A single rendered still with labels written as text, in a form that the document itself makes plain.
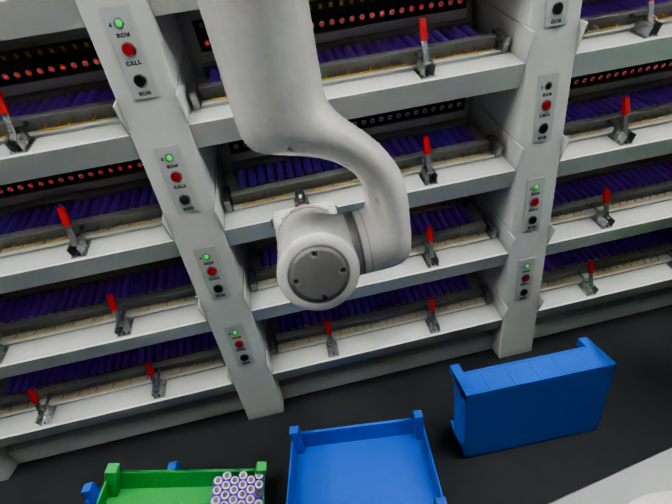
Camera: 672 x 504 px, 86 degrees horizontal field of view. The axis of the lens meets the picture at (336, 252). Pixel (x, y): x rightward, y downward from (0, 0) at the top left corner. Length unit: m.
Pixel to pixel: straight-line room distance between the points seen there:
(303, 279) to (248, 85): 0.18
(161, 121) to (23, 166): 0.24
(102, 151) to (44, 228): 0.24
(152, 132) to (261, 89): 0.40
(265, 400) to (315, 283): 0.68
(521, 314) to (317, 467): 0.63
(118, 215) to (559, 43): 0.89
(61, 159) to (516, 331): 1.07
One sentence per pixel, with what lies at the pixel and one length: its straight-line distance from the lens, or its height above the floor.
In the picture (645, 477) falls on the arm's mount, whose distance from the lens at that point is 0.51.
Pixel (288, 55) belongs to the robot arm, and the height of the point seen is 0.80.
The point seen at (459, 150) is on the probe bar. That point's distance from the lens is 0.84.
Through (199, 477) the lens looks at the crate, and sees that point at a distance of 0.92.
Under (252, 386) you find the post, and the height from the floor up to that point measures 0.12.
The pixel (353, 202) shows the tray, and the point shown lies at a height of 0.54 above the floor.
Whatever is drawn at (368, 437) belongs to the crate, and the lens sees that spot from 0.95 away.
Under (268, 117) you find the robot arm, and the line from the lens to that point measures 0.33.
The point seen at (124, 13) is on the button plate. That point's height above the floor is 0.89.
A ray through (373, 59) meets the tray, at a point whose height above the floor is 0.78.
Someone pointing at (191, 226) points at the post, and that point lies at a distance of 0.73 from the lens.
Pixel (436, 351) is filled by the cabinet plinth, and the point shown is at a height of 0.04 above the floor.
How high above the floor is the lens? 0.79
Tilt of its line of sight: 28 degrees down
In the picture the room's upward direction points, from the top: 10 degrees counter-clockwise
